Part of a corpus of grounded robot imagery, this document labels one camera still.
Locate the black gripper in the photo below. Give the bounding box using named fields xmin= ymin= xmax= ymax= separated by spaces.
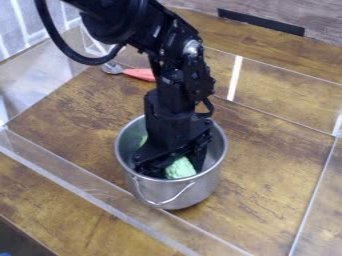
xmin=132 ymin=90 xmax=214 ymax=179

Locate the green bumpy toy vegetable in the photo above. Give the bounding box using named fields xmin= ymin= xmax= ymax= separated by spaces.
xmin=136 ymin=131 xmax=198 ymax=180

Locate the silver metal pot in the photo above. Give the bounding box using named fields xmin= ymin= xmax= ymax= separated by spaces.
xmin=114 ymin=115 xmax=229 ymax=210

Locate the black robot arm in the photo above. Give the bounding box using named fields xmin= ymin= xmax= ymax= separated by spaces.
xmin=64 ymin=0 xmax=215 ymax=178

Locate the clear acrylic enclosure panel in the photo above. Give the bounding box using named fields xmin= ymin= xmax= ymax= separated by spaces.
xmin=0 ymin=127 xmax=253 ymax=256

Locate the red handled metal spoon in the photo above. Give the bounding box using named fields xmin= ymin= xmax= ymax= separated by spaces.
xmin=102 ymin=62 xmax=155 ymax=82

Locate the black strip on wall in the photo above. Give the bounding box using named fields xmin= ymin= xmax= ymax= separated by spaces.
xmin=218 ymin=8 xmax=306 ymax=37

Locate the black cable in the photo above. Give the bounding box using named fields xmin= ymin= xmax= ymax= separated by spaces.
xmin=34 ymin=0 xmax=126 ymax=66

